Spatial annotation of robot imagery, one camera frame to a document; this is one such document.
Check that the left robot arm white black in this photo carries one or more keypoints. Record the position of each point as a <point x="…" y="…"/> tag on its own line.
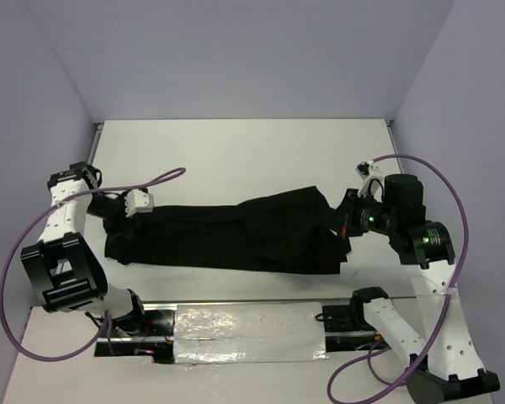
<point x="124" y="305"/>

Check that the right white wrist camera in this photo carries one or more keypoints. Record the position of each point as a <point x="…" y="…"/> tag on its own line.
<point x="372" y="179"/>

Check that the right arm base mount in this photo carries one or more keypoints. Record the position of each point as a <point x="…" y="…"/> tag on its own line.
<point x="338" y="321"/>

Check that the aluminium rail edge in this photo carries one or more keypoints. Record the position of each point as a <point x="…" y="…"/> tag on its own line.
<point x="90" y="155"/>
<point x="416" y="240"/>

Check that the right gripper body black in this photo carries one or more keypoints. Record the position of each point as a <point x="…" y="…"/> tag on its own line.
<point x="362" y="214"/>

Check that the white foam board front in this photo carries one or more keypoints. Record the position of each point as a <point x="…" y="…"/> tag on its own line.
<point x="134" y="379"/>

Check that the aluminium rail left edge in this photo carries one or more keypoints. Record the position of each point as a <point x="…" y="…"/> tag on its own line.
<point x="90" y="155"/>

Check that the black long sleeve shirt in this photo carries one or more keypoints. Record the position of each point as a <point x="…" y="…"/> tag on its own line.
<point x="281" y="233"/>

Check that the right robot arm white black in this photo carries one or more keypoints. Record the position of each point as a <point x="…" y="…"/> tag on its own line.
<point x="442" y="363"/>

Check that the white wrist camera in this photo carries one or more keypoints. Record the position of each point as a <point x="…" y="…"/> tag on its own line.
<point x="372" y="179"/>
<point x="138" y="201"/>

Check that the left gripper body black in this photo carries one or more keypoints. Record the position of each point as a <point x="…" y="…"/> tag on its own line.
<point x="108" y="208"/>

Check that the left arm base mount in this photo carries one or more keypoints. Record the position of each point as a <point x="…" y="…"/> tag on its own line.
<point x="154" y="340"/>

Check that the aluminium rail right edge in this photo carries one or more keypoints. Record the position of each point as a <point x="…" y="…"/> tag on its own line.
<point x="416" y="240"/>

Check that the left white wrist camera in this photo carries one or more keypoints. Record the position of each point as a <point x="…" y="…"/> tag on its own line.
<point x="138" y="201"/>

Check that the silver foil sheet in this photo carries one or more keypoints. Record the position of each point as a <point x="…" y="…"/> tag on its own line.
<point x="248" y="333"/>

